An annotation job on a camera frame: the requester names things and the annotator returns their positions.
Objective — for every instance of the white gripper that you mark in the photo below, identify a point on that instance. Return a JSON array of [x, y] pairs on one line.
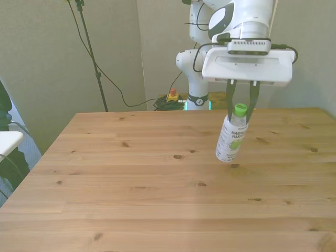
[[246, 69]]

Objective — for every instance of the green-capped plastic water bottle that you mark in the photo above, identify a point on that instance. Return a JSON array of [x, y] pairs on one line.
[[231, 141]]

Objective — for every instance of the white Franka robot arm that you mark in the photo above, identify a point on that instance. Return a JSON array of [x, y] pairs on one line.
[[197, 78]]

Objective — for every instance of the black tripod stand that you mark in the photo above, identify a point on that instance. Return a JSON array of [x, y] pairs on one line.
[[90, 50]]

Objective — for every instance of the yellow emergency stop button box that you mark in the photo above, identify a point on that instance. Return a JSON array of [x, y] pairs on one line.
[[172, 96]]

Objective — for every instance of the white side table board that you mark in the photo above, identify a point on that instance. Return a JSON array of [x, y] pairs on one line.
[[9, 141]]

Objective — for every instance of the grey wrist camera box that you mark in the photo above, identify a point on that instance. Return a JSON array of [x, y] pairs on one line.
[[248, 46]]

